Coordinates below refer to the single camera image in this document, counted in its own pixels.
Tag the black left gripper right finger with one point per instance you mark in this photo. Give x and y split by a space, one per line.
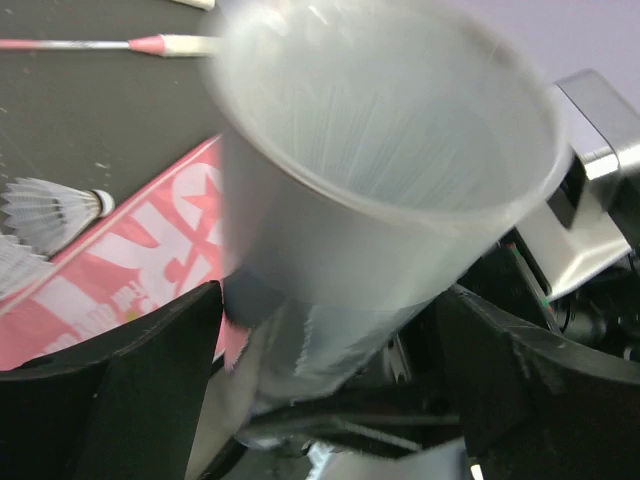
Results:
533 404

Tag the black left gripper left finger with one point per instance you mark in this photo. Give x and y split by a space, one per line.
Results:
122 405

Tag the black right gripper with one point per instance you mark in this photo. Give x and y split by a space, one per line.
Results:
421 413

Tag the clear plastic tube lid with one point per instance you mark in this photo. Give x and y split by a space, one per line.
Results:
373 150

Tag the white shuttlecock tube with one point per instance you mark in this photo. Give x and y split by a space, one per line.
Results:
298 349

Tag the pink sport racket bag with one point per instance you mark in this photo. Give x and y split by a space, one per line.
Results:
159 244

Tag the white feather shuttlecock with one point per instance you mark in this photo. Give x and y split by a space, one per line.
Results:
49 216
20 265

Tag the pink racket near bag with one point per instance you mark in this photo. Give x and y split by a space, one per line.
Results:
163 45

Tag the pink racket far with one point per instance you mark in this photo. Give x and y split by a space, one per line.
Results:
205 5

